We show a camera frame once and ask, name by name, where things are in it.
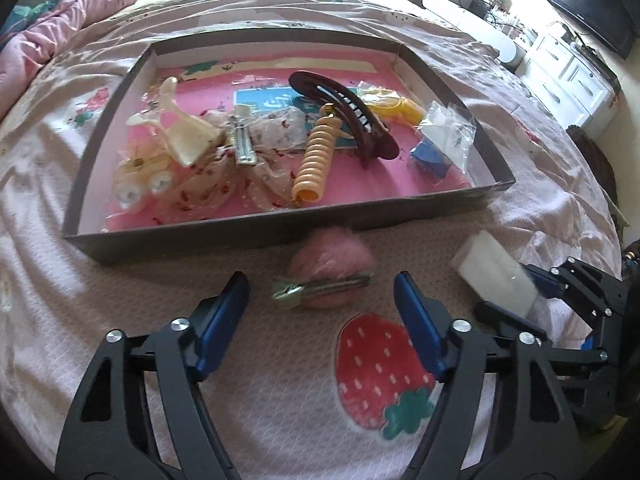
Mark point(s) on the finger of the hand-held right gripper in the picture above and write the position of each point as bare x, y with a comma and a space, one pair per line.
505, 320
547, 281

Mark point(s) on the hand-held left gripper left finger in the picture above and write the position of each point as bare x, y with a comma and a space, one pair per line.
220, 322

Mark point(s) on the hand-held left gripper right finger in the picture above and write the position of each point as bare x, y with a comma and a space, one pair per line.
420, 325

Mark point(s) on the white packet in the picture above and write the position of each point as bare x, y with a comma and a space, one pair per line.
492, 270

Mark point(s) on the dark grey cardboard box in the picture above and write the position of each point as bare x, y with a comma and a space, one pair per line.
200, 232

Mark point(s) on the pink fuzzy hair clip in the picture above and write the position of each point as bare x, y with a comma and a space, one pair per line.
330, 260

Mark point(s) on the cream claw hair clip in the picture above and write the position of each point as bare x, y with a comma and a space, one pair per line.
187, 140

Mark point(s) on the maroon banana hair clip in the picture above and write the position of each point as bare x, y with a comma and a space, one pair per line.
370, 135

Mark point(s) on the yellow rings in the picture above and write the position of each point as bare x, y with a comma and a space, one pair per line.
395, 107

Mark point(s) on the pink printed bed sheet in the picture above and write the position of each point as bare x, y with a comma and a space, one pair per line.
280, 410

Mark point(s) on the dark basket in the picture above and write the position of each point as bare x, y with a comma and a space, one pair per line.
592, 160

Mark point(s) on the blue box in clear wrap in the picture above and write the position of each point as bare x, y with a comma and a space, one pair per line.
430, 160

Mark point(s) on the sheer bow hair clip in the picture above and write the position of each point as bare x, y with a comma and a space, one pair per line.
242, 142

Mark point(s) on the white cabinet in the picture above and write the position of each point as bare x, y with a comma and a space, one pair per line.
570, 75

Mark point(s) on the black television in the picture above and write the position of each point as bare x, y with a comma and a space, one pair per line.
600, 5

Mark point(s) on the pink quilt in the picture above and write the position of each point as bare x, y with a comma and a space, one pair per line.
60, 25

